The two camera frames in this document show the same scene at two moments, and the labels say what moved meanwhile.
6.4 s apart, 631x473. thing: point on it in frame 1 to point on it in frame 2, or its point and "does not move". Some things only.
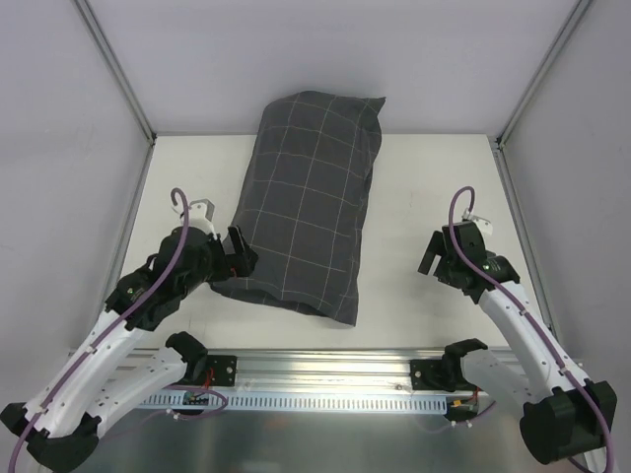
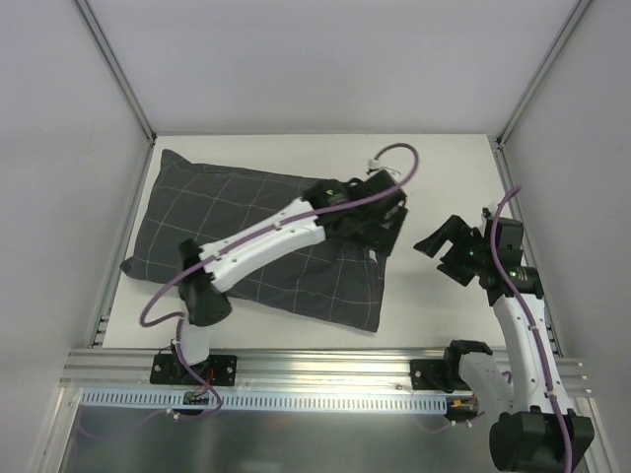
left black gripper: [225, 256] to [389, 217]
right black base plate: [426, 374] does not move
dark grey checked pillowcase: [302, 204] to [329, 281]
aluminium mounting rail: [304, 370] does not move
